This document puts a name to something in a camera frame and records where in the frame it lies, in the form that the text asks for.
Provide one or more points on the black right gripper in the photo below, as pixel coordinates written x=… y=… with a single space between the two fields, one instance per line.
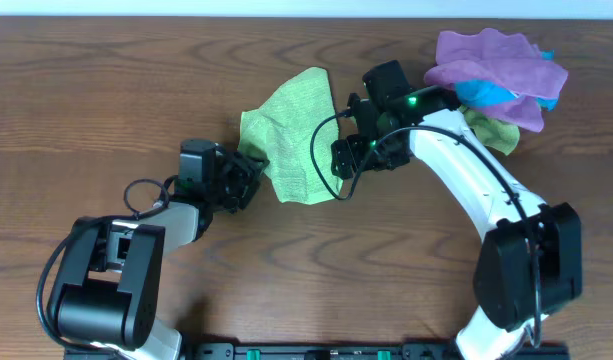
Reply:
x=352 y=143

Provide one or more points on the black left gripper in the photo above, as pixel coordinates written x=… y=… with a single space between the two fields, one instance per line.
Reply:
x=244 y=178

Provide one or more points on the light green microfiber cloth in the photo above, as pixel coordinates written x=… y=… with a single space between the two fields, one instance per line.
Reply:
x=293 y=130

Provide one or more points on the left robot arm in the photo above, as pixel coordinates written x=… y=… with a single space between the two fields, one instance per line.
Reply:
x=98 y=293

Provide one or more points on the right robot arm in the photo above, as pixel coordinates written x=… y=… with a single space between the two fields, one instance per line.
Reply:
x=530 y=263

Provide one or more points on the blue microfiber cloth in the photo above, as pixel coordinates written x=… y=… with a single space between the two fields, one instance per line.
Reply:
x=482 y=93

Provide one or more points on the purple microfiber cloth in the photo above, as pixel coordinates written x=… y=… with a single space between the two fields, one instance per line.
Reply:
x=509 y=61

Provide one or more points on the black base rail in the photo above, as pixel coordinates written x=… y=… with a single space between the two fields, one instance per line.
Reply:
x=408 y=351

